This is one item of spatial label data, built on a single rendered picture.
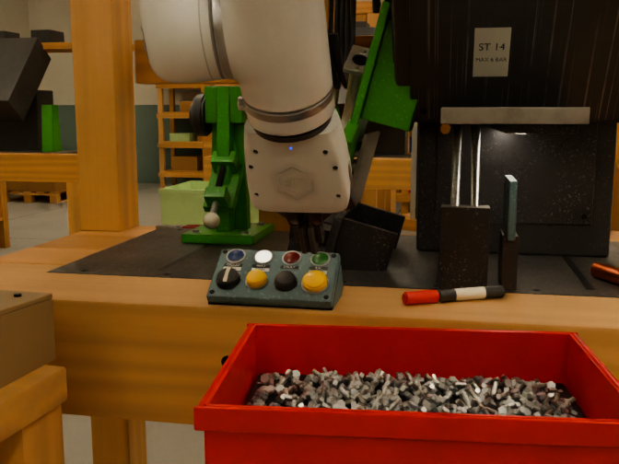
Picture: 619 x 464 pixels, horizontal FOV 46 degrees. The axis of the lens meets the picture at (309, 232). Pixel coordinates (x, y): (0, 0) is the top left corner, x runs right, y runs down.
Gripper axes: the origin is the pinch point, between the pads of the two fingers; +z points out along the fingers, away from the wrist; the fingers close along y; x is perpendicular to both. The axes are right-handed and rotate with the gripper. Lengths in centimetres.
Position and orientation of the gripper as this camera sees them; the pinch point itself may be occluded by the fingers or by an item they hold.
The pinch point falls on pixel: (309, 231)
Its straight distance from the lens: 80.0
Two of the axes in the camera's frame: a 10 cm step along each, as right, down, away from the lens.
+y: 9.8, 0.3, -1.9
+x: 1.5, -7.0, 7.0
